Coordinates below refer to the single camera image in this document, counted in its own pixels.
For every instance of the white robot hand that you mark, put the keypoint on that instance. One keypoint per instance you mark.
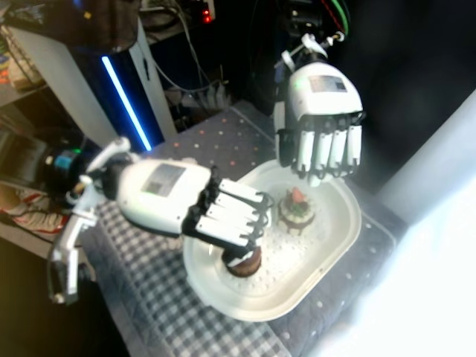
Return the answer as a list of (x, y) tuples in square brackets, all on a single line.
[(320, 100), (160, 197)]

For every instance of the chocolate cupcake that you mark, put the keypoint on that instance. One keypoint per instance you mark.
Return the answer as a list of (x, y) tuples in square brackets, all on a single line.
[(245, 268)]

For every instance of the cupcake with strawberry topping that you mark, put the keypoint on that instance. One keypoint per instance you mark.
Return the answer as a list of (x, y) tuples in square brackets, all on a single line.
[(297, 219)]

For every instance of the white perforated plastic oval basket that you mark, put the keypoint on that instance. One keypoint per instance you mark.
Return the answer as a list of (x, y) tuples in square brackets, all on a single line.
[(297, 267)]

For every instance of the grey quilt with bear print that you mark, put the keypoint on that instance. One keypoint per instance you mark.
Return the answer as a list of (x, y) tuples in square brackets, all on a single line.
[(148, 290)]

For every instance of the computer tower with blue light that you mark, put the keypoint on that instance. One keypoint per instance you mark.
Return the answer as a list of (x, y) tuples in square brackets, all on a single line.
[(111, 111)]

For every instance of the red white shoe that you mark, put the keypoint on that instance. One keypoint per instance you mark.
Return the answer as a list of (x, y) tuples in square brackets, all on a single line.
[(29, 217)]

